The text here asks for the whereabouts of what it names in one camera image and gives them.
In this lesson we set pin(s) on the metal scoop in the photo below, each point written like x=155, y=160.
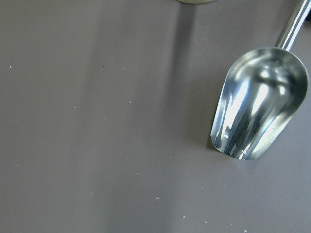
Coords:
x=262, y=91

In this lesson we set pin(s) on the wooden mug stand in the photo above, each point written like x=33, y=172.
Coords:
x=196, y=1

